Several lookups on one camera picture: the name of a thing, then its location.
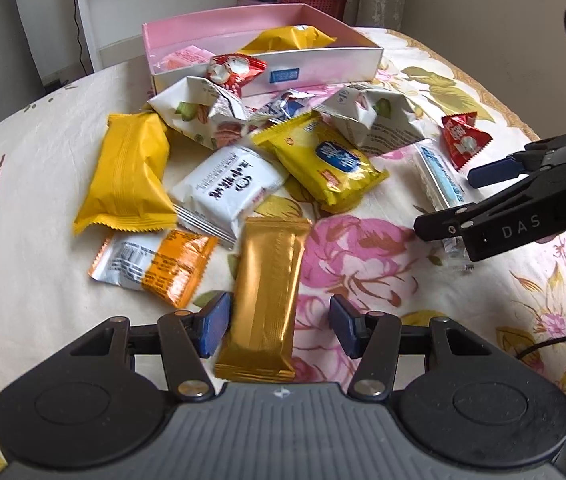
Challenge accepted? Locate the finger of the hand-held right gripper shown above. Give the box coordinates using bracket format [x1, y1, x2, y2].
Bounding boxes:
[413, 159, 566, 262]
[467, 131, 566, 189]

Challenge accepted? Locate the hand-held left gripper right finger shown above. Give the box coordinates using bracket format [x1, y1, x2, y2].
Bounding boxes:
[328, 295, 494, 403]

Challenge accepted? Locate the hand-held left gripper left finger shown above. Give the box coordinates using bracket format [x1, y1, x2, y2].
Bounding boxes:
[70, 290, 234, 403]

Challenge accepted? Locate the red candy packet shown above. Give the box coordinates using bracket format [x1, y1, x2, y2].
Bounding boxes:
[206, 53, 268, 96]
[440, 111, 492, 171]

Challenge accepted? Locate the gold snack bar packet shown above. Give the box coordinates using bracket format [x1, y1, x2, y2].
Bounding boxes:
[214, 216, 313, 383]

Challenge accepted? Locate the clear packet with blue label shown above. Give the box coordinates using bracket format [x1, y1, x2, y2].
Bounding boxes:
[413, 142, 474, 273]

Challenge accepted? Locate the orange and silver packet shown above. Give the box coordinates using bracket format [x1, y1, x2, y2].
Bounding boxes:
[88, 230, 220, 309]

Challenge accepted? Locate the white nut-print packet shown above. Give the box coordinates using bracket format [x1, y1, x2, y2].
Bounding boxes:
[319, 85, 426, 157]
[147, 76, 264, 151]

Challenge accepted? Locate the white biscuit packet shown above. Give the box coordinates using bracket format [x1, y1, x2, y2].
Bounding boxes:
[169, 146, 289, 251]

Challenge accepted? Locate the yellow packet with blue label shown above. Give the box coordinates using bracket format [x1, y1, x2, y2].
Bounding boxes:
[252, 111, 390, 215]

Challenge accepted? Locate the pink cardboard box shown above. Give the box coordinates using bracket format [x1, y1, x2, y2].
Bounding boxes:
[142, 2, 384, 98]

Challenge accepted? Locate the large plain yellow packet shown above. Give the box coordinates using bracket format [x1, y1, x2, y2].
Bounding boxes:
[73, 112, 179, 236]

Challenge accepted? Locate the floral cloth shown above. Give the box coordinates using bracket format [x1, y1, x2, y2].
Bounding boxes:
[0, 27, 566, 480]

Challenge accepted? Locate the small blue white packet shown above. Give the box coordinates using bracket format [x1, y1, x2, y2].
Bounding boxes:
[253, 89, 315, 123]

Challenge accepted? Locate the yellow pillow packet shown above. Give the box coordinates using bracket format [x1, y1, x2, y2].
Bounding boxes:
[240, 24, 338, 55]

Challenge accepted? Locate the pink snack packet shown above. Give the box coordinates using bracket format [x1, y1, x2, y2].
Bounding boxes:
[155, 45, 216, 72]

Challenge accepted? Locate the white bookshelf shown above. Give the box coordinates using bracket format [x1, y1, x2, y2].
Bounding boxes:
[70, 0, 284, 73]

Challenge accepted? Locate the thin black cable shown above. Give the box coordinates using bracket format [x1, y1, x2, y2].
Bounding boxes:
[515, 325, 566, 359]

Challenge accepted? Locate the black wall cable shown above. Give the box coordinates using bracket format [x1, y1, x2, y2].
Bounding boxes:
[76, 10, 94, 73]

